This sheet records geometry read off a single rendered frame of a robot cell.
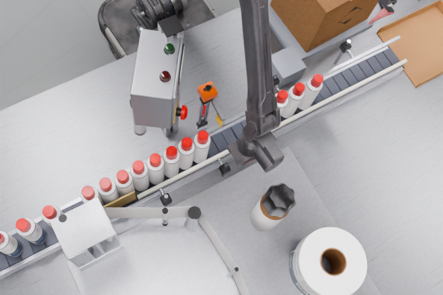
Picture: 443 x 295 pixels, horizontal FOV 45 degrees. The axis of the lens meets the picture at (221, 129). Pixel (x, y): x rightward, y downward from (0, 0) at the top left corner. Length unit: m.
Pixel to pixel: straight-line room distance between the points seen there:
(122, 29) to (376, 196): 1.48
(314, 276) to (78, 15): 2.02
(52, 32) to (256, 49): 1.93
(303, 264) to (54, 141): 0.90
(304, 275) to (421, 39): 1.09
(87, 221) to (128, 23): 1.47
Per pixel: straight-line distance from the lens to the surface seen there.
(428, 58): 2.21
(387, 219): 1.92
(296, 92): 1.69
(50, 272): 1.78
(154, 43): 1.25
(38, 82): 2.91
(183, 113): 1.32
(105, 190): 1.56
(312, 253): 1.61
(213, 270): 1.70
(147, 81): 1.21
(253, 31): 1.23
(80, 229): 1.46
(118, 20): 2.75
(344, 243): 1.64
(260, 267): 1.72
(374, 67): 2.04
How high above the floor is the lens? 2.56
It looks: 69 degrees down
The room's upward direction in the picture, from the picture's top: 16 degrees clockwise
